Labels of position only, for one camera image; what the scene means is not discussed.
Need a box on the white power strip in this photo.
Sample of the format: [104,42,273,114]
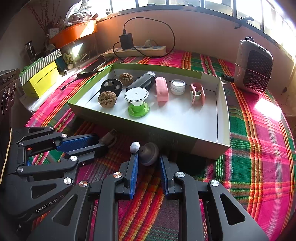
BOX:
[103,46,167,58]

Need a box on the cream patterned curtain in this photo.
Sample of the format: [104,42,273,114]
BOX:
[275,58,296,121]

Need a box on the brown walnut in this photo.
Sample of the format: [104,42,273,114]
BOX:
[119,73,133,86]
[98,91,117,108]

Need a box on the green white cardboard tray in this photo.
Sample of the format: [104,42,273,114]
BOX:
[68,64,231,159]

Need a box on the orange tray shelf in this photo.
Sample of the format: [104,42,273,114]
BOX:
[49,20,97,49]

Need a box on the black charger cable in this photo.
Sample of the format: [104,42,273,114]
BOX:
[60,16,176,92]

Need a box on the green striped box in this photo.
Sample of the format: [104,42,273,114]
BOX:
[20,49,62,85]

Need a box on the yellow box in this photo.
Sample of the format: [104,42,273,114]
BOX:
[23,61,60,98]

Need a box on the black speaker box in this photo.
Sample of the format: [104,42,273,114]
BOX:
[0,68,20,135]

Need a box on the white round cream jar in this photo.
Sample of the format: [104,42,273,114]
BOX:
[170,79,186,95]

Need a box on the grey portable fan heater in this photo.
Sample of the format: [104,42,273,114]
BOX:
[234,37,273,94]

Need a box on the pink oblong case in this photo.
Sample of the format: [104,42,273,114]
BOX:
[156,77,169,102]

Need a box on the pink white clip holder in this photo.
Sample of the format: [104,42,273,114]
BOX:
[190,82,205,105]

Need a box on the black rectangular device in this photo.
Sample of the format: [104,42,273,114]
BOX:
[126,71,156,91]

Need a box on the black charger adapter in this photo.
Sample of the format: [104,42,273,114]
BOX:
[119,30,134,50]

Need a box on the small black usb stick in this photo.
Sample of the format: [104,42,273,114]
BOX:
[221,74,234,83]

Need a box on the black smartphone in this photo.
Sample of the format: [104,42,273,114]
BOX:
[77,56,114,79]

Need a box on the black round disc device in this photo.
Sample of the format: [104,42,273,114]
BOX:
[99,78,123,97]

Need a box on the white plug in strip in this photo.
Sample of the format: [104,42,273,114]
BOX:
[143,39,158,48]

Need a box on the plaid pink green bedspread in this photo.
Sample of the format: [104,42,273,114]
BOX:
[26,50,295,240]

